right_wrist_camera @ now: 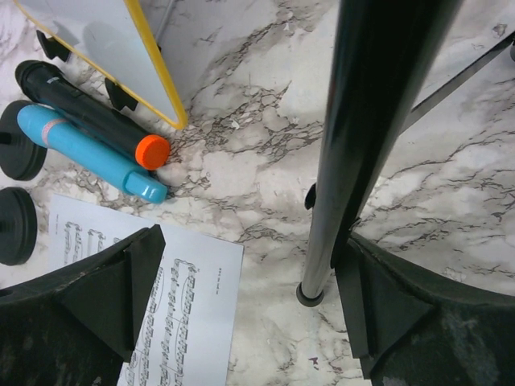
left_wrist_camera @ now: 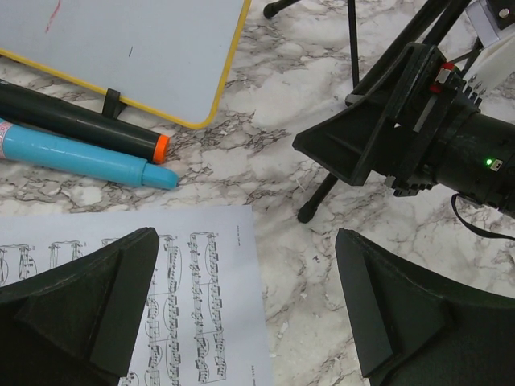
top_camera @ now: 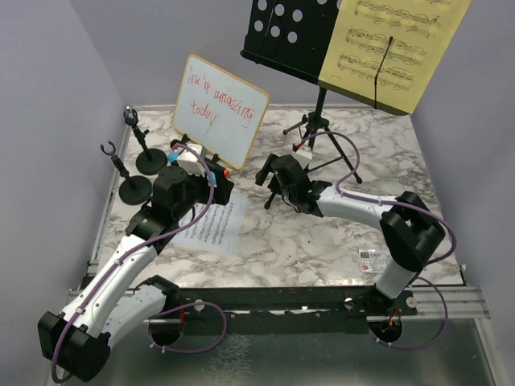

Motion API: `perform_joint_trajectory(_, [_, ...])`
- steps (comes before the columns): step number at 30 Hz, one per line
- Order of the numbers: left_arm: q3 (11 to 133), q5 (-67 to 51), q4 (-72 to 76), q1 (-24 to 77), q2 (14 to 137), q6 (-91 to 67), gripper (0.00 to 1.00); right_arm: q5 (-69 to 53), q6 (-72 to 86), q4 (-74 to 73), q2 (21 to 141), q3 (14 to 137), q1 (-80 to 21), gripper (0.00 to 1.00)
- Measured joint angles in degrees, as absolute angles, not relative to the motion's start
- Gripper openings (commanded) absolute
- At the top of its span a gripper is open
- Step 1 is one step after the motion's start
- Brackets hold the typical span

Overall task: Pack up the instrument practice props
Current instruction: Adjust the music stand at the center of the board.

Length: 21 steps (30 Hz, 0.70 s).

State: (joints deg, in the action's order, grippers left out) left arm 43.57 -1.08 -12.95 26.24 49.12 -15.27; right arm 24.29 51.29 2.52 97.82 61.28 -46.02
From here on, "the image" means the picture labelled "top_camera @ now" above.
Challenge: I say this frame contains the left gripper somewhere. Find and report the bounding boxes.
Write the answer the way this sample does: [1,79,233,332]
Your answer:
[175,166,234,220]

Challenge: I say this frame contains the white sheet music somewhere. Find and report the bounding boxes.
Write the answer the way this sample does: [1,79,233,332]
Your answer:
[172,195,249,256]

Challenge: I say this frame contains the blue-headed microphone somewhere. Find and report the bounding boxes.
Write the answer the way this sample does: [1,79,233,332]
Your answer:
[167,151,179,163]

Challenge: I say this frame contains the black microphone orange tip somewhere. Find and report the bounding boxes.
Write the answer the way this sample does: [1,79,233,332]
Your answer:
[167,139,229,177]

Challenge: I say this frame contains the black microphone stand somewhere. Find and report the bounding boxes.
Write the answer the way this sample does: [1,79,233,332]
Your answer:
[100,141,152,206]
[123,106,168,175]

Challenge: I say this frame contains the black tripod music stand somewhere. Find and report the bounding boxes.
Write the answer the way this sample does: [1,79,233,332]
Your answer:
[239,0,419,210]

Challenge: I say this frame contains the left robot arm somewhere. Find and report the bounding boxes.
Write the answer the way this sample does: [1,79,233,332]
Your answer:
[37,159,234,384]

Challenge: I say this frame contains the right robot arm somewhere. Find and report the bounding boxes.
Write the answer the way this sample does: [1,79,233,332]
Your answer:
[255,154,445,314]

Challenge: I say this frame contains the yellow-framed whiteboard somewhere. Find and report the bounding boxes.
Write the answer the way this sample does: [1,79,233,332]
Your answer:
[171,54,270,170]

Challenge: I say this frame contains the clear ruler set packet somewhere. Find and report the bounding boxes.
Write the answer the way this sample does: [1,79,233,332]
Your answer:
[358,248,390,273]

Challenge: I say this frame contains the yellow sheet music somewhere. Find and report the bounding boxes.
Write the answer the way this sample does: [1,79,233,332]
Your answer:
[318,0,471,116]

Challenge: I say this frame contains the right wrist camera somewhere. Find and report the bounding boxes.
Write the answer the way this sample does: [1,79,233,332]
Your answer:
[292,143,313,170]

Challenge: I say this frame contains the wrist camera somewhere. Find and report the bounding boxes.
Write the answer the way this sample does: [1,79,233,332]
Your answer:
[172,144,205,177]
[292,143,313,170]

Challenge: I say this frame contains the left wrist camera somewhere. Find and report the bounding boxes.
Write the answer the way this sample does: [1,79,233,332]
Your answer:
[172,144,205,177]

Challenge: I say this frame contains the black mounting rail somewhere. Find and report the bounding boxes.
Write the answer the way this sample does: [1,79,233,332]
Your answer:
[145,275,417,336]

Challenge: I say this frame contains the aluminium frame rail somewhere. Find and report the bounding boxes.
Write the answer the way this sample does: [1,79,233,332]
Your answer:
[59,284,489,334]

